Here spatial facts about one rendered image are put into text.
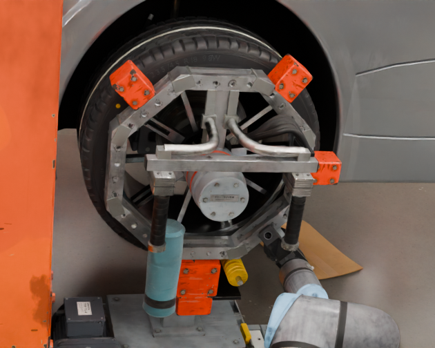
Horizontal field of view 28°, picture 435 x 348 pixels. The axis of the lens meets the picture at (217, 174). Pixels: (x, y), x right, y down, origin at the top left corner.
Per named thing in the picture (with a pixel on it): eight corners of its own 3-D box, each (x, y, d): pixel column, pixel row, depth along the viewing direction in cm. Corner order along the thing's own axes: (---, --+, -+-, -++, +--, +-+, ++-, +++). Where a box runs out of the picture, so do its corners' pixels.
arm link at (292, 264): (276, 282, 226) (305, 259, 225) (271, 271, 230) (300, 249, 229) (295, 301, 230) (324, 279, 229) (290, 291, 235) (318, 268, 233)
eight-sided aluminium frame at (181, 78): (286, 247, 251) (320, 70, 227) (293, 259, 246) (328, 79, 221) (99, 248, 238) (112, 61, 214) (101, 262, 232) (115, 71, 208)
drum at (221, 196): (228, 185, 237) (235, 138, 231) (247, 224, 219) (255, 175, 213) (178, 184, 234) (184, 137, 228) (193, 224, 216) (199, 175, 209)
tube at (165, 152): (213, 127, 221) (218, 88, 217) (230, 161, 205) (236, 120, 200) (145, 126, 217) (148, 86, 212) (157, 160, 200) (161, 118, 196)
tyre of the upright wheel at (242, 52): (30, 156, 248) (209, 253, 277) (33, 195, 228) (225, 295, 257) (165, -33, 231) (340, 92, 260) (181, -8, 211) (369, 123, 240)
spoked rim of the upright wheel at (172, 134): (69, 148, 250) (204, 224, 272) (74, 186, 230) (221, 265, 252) (171, 7, 237) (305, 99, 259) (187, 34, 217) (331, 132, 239)
